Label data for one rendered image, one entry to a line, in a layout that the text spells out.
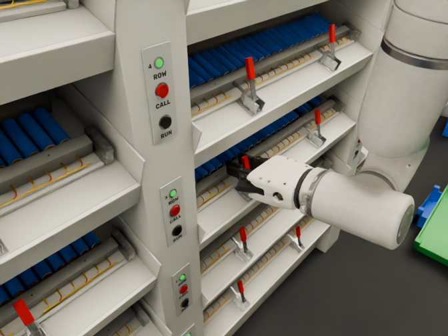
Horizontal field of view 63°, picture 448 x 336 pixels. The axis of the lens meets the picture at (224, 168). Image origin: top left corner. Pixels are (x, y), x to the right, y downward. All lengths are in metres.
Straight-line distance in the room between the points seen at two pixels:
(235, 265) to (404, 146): 0.52
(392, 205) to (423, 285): 0.90
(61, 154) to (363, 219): 0.42
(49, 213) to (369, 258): 1.18
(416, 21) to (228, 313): 0.82
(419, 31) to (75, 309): 0.56
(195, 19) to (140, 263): 0.39
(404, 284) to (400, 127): 1.00
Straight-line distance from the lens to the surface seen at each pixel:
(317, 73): 0.82
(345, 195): 0.58
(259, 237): 0.93
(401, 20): 0.43
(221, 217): 0.71
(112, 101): 0.46
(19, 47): 0.38
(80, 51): 0.39
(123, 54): 0.41
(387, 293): 1.37
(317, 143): 0.93
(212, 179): 0.72
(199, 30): 0.49
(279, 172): 0.65
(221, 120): 0.60
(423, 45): 0.43
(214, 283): 0.85
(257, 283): 1.09
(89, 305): 0.61
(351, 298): 1.32
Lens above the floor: 1.04
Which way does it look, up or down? 36 degrees down
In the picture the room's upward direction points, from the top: straight up
